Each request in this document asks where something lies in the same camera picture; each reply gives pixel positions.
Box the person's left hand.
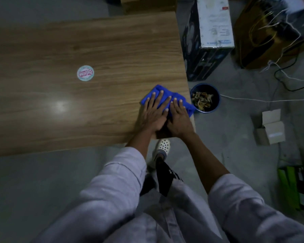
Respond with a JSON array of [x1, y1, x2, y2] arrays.
[[135, 90, 172, 133]]

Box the person's right hand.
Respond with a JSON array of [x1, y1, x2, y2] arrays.
[[167, 98, 196, 139]]

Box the blue cloth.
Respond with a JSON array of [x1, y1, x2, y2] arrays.
[[141, 84, 196, 118]]

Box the blue round waste bin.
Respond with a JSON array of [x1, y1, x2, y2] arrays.
[[190, 83, 221, 114]]

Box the round white foil lid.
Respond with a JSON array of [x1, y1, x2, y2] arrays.
[[77, 65, 95, 82]]

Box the person's right forearm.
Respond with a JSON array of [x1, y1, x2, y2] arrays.
[[183, 133, 230, 195]]

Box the person's left forearm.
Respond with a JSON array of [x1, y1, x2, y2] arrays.
[[126, 129, 155, 160]]

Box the white perforated shoe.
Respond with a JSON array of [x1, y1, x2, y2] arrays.
[[152, 138, 172, 162]]

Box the black trousers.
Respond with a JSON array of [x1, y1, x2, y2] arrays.
[[139, 160, 183, 197]]

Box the wooden table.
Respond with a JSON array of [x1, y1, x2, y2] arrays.
[[0, 11, 196, 158]]

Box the small open white carton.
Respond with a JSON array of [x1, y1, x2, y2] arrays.
[[254, 108, 286, 146]]

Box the light denim shirt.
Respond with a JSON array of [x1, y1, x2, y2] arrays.
[[33, 146, 304, 243]]

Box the large brown cardboard box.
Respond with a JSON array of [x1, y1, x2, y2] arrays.
[[233, 0, 304, 70]]

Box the black box with white label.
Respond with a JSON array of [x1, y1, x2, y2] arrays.
[[181, 0, 235, 82]]

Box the green object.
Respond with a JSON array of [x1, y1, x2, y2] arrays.
[[277, 165, 304, 215]]

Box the black electronic device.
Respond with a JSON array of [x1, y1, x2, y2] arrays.
[[268, 7, 304, 41]]

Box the small pale grey device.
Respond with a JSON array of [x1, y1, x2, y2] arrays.
[[281, 0, 304, 14]]

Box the white cable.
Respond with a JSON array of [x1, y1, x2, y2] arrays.
[[219, 94, 304, 103]]

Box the yellow wire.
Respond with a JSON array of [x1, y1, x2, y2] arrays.
[[248, 10, 278, 47]]

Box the black cable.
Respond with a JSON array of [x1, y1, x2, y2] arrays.
[[273, 39, 304, 92]]

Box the brown cardboard box with handle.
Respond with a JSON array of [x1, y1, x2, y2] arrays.
[[120, 0, 178, 15]]

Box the thin white wire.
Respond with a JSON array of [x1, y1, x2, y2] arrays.
[[259, 60, 304, 82]]

